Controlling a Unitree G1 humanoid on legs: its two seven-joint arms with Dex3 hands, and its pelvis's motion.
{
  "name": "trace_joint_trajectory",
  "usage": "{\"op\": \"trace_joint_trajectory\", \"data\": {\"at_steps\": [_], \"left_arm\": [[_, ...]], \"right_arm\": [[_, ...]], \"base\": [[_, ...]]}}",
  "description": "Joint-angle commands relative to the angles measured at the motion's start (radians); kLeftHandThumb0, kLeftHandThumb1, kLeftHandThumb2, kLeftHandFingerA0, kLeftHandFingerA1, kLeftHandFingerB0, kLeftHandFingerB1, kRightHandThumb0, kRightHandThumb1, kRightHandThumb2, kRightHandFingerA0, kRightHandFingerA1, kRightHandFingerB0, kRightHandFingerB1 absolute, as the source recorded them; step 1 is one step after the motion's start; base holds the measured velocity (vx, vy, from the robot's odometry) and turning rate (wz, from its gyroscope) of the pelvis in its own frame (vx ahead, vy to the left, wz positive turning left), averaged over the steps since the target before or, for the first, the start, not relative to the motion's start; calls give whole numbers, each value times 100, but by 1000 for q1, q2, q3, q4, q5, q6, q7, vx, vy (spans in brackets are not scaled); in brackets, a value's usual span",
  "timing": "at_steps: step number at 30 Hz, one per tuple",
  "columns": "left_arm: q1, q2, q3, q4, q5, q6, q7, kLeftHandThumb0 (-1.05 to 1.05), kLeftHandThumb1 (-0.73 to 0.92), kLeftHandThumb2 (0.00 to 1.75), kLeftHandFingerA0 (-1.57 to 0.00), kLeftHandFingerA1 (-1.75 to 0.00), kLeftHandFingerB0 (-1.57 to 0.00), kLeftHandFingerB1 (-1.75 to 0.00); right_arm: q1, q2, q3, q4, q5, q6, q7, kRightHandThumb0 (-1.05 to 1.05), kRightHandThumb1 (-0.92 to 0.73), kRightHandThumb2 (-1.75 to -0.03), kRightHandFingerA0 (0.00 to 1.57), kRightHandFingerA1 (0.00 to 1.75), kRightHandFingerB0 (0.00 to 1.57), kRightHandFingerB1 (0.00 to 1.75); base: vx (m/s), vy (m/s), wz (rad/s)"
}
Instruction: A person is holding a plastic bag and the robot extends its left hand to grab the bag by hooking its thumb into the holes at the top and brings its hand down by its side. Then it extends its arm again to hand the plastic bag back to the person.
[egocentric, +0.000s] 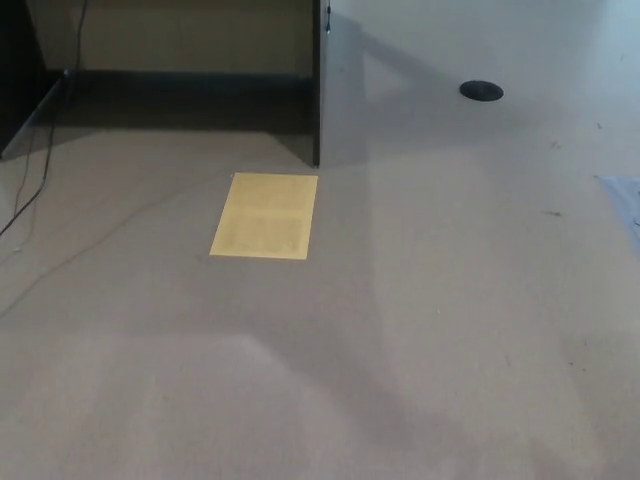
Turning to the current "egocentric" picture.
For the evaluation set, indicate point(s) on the yellow paper sheet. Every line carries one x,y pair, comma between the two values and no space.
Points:
265,215

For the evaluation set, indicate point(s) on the black round floor cover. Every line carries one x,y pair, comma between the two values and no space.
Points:
481,90

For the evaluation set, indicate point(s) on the pale blue sheet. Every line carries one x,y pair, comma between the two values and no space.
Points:
625,192

